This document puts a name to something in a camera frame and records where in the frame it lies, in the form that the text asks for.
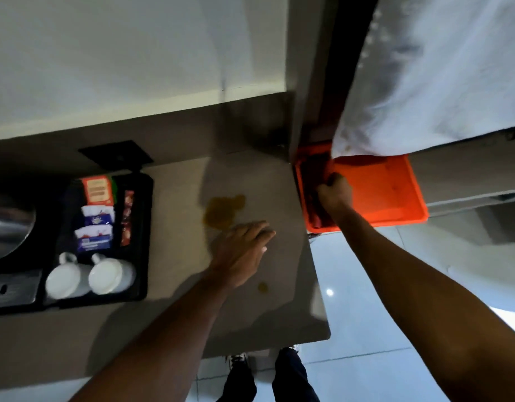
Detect person's left forearm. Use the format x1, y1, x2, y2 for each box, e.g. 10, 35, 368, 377
68, 269, 238, 402

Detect white blue red sachet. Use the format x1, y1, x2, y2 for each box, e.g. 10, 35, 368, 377
74, 224, 113, 253

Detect orange sachet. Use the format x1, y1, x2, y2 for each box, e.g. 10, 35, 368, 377
80, 175, 115, 206

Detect grey kettle base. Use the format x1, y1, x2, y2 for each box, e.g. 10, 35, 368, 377
0, 269, 44, 310

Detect white and blue sachet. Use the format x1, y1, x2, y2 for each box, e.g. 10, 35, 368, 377
81, 205, 116, 226

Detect person's leg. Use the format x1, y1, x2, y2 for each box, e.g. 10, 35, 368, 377
216, 359, 258, 402
272, 347, 320, 402

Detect steel kettle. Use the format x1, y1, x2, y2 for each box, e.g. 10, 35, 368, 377
0, 192, 36, 262

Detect dark red cloth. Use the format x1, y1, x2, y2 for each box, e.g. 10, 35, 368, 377
301, 157, 337, 229

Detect person's left hand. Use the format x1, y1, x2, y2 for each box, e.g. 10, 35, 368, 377
206, 221, 277, 290

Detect large brown liquid spill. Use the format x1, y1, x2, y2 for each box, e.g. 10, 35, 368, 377
202, 194, 247, 231

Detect white fabric sheet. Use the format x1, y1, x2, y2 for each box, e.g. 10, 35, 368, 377
331, 0, 515, 159

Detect black serving tray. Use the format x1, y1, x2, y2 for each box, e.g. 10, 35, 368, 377
0, 171, 154, 317

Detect person's right forearm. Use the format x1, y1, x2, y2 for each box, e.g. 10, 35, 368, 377
330, 207, 515, 402

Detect person's right leg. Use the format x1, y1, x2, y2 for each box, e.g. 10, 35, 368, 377
272, 347, 320, 402

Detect grey cart shelf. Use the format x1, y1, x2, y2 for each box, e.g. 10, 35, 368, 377
408, 126, 515, 218

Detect black wall socket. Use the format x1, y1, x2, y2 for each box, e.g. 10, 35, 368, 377
78, 140, 154, 172

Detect orange plastic tray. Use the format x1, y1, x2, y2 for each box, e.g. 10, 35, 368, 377
294, 143, 429, 234

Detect person's right hand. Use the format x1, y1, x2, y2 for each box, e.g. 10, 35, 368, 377
316, 172, 354, 219

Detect person's left leg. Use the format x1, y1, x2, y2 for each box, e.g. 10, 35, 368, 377
216, 359, 258, 402

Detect red stick sachets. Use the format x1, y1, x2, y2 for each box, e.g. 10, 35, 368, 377
120, 190, 135, 247

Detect white ceramic cup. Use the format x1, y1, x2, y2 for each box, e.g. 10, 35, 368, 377
45, 252, 92, 300
88, 253, 137, 296

